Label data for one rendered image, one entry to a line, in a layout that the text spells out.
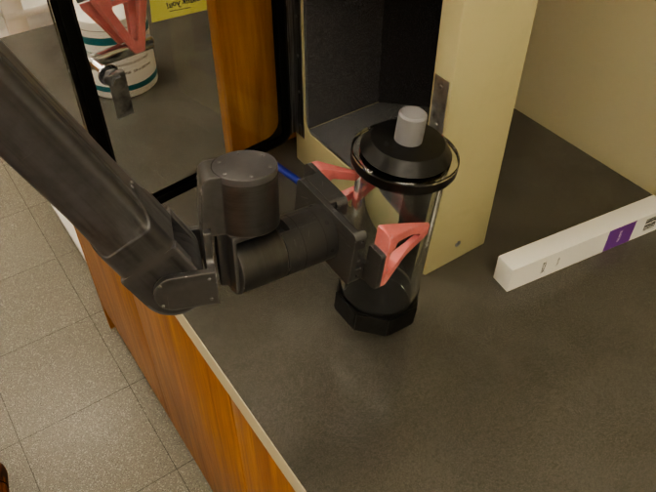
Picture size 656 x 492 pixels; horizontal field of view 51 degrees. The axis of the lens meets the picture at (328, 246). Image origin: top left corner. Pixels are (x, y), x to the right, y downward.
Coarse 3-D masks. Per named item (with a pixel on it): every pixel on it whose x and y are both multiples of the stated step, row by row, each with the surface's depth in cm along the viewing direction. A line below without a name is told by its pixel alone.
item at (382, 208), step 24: (456, 168) 66; (360, 192) 68; (384, 192) 66; (432, 192) 65; (360, 216) 70; (384, 216) 68; (408, 216) 67; (432, 216) 69; (408, 264) 72; (360, 288) 75; (384, 288) 74; (408, 288) 75; (384, 312) 77
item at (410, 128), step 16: (400, 112) 64; (416, 112) 64; (384, 128) 68; (400, 128) 65; (416, 128) 64; (432, 128) 68; (368, 144) 66; (384, 144) 65; (400, 144) 66; (416, 144) 65; (432, 144) 66; (368, 160) 65; (384, 160) 64; (400, 160) 64; (416, 160) 64; (432, 160) 64; (448, 160) 66; (400, 176) 64; (416, 176) 64; (432, 176) 65
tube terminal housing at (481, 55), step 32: (448, 0) 67; (480, 0) 67; (512, 0) 69; (448, 32) 69; (480, 32) 69; (512, 32) 72; (448, 64) 71; (480, 64) 72; (512, 64) 76; (448, 96) 73; (480, 96) 76; (512, 96) 79; (448, 128) 76; (480, 128) 79; (320, 160) 104; (480, 160) 83; (448, 192) 84; (480, 192) 88; (448, 224) 88; (480, 224) 93; (448, 256) 93
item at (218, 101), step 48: (48, 0) 70; (96, 0) 73; (144, 0) 77; (192, 0) 81; (240, 0) 86; (96, 48) 76; (144, 48) 80; (192, 48) 85; (240, 48) 90; (144, 96) 84; (192, 96) 89; (240, 96) 94; (144, 144) 88; (192, 144) 93; (240, 144) 99
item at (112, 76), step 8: (104, 72) 78; (112, 72) 78; (120, 72) 78; (104, 80) 79; (112, 80) 78; (120, 80) 78; (112, 88) 78; (120, 88) 79; (128, 88) 80; (112, 96) 79; (120, 96) 80; (128, 96) 80; (120, 104) 80; (128, 104) 81; (120, 112) 81; (128, 112) 82
